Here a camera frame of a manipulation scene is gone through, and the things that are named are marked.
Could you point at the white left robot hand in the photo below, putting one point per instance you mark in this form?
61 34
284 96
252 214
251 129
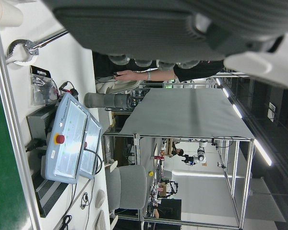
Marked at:
158 26

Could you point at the white paper cup stack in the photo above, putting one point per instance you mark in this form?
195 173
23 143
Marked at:
9 13

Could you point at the black and silver control box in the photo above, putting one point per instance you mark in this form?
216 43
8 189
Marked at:
45 191

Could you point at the person in black shirt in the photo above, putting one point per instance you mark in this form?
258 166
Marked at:
158 75

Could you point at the red and black clip leads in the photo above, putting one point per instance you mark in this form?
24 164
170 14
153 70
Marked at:
70 91

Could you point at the distant person with mask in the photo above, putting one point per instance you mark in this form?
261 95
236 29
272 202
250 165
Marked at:
177 152

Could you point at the clear bag with black label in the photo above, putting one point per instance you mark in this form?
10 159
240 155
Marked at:
40 83

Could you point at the distant white robot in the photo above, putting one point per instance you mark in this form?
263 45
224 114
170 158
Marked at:
201 153

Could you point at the grey teach pendant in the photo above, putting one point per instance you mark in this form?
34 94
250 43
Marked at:
90 148
67 139

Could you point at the white tape roll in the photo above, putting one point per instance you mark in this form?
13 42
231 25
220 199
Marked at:
19 61

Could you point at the grey office chair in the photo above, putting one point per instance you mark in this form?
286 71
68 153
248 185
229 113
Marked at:
132 187

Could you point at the grey computer mouse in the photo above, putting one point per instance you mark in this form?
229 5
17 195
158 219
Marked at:
100 198

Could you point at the black monitor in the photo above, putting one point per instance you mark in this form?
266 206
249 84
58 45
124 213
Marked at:
170 209

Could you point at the green conveyor belt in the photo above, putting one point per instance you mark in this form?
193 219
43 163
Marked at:
4 143

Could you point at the grey keyboard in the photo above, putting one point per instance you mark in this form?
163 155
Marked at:
100 220

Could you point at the aluminium cage frame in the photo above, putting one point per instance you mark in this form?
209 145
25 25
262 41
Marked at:
237 191

